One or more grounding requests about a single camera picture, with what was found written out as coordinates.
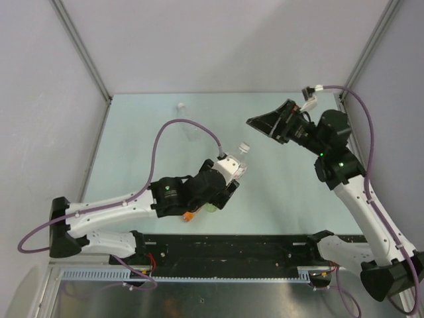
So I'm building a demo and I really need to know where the clear unlabelled plastic bottle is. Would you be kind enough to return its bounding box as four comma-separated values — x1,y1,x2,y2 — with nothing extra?
176,103,201,142

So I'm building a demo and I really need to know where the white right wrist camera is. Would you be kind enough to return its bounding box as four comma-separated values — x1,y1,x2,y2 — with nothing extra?
300,85,323,113

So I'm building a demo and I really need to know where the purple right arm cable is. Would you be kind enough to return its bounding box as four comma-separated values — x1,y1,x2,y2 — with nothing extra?
323,85,420,315

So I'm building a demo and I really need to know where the left aluminium frame post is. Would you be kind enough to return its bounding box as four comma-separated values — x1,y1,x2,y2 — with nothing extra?
49,0,111,103

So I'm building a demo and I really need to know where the right aluminium frame post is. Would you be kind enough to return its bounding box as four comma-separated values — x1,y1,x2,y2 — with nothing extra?
344,0,403,89

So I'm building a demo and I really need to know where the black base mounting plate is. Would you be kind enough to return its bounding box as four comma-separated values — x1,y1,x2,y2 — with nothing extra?
108,233,345,279

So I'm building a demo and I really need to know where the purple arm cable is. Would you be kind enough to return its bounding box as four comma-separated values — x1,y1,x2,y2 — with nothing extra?
17,119,226,292
323,85,420,315

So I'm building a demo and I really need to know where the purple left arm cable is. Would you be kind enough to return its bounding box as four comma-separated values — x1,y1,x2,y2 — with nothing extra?
17,119,226,292

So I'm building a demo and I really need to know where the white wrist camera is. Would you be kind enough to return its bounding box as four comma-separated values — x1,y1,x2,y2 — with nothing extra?
212,155,247,184
300,85,323,113

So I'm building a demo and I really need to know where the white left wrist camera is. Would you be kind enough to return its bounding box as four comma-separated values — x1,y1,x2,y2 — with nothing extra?
212,155,247,184

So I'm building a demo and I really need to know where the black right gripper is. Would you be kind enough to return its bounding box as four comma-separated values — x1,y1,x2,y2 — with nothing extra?
247,99,328,156

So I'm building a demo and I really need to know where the grey slotted cable duct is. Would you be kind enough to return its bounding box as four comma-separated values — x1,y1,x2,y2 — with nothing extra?
61,268,310,283

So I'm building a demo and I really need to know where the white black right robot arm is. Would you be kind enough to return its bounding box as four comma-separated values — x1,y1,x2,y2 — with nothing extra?
246,99,423,301

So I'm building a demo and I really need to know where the aluminium frame post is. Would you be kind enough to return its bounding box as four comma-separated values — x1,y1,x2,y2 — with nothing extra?
49,0,111,103
344,0,403,89

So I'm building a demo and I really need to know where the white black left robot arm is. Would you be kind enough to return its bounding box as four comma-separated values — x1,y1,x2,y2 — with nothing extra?
49,156,241,265

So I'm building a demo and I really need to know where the orange label tea bottle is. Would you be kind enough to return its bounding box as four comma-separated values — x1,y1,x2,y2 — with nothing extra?
182,211,197,223

